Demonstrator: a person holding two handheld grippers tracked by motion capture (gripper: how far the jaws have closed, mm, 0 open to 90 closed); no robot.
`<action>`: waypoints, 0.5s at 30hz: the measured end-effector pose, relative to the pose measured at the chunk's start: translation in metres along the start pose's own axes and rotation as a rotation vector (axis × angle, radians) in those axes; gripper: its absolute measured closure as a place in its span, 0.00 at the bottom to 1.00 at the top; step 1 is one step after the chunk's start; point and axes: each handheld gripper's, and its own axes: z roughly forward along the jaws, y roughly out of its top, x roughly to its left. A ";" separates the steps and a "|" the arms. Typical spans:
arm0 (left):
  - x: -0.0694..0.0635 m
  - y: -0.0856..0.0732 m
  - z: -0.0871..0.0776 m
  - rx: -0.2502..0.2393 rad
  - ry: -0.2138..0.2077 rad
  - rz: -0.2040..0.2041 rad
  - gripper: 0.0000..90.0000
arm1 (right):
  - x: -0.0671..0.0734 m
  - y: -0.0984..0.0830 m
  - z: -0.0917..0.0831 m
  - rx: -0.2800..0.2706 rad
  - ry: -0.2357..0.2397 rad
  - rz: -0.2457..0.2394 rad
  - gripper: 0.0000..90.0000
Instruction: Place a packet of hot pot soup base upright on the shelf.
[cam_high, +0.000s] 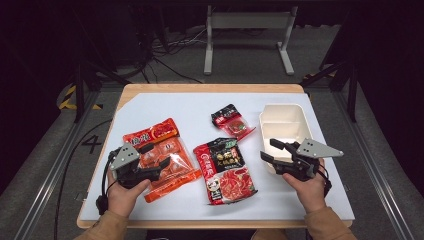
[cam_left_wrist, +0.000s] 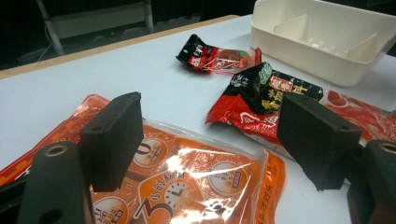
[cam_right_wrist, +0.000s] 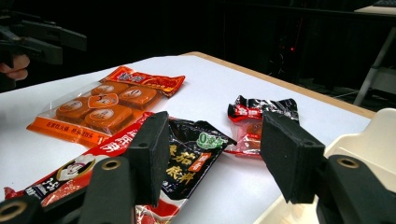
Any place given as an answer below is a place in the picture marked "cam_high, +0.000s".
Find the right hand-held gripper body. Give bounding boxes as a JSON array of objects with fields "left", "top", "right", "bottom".
[{"left": 273, "top": 138, "right": 344, "bottom": 183}]

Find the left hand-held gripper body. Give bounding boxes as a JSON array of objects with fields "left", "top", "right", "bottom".
[{"left": 108, "top": 142, "right": 163, "bottom": 190}]

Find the orange sauce packet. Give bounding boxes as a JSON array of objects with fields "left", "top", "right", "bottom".
[{"left": 122, "top": 117, "right": 203, "bottom": 204}]

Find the cream divided container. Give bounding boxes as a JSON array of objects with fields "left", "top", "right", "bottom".
[{"left": 258, "top": 103, "right": 314, "bottom": 175}]

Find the person's left hand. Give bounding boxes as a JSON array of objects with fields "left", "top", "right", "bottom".
[{"left": 106, "top": 168, "right": 152, "bottom": 218}]

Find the person's right hand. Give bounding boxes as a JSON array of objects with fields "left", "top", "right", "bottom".
[{"left": 282, "top": 159, "right": 329, "bottom": 214}]

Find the large black red packet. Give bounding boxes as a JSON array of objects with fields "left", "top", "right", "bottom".
[{"left": 192, "top": 137, "right": 258, "bottom": 206}]

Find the small black red packet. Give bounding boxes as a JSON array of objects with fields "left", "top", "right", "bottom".
[{"left": 210, "top": 103, "right": 257, "bottom": 143}]

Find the white table mat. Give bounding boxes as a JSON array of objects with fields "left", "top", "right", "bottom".
[{"left": 79, "top": 92, "right": 355, "bottom": 222}]

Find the black stand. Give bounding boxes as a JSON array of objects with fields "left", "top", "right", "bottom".
[
  {"left": 299, "top": 61, "right": 359, "bottom": 123},
  {"left": 71, "top": 6, "right": 131, "bottom": 124}
]

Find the person's tan jacket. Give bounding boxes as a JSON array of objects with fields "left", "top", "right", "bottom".
[{"left": 251, "top": 229, "right": 289, "bottom": 240}]

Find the yellow black hazard tape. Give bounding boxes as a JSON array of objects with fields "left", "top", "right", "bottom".
[{"left": 58, "top": 84, "right": 103, "bottom": 111}]

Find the grey metal stand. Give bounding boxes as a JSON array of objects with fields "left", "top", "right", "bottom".
[{"left": 203, "top": 4, "right": 299, "bottom": 76}]

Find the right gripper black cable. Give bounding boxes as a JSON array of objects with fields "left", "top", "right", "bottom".
[{"left": 318, "top": 164, "right": 333, "bottom": 198}]

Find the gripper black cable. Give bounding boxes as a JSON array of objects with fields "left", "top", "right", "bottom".
[
  {"left": 95, "top": 148, "right": 121, "bottom": 216},
  {"left": 318, "top": 164, "right": 333, "bottom": 198}
]

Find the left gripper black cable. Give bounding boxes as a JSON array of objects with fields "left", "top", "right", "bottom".
[{"left": 95, "top": 148, "right": 121, "bottom": 216}]

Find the aluminium rail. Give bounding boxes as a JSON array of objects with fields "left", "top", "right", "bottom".
[
  {"left": 333, "top": 91, "right": 414, "bottom": 240},
  {"left": 13, "top": 88, "right": 101, "bottom": 240}
]

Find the thin black floor cable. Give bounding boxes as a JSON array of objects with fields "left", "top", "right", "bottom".
[{"left": 151, "top": 56, "right": 204, "bottom": 84}]

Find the white floor cable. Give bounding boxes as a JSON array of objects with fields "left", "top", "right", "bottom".
[{"left": 166, "top": 28, "right": 208, "bottom": 48}]

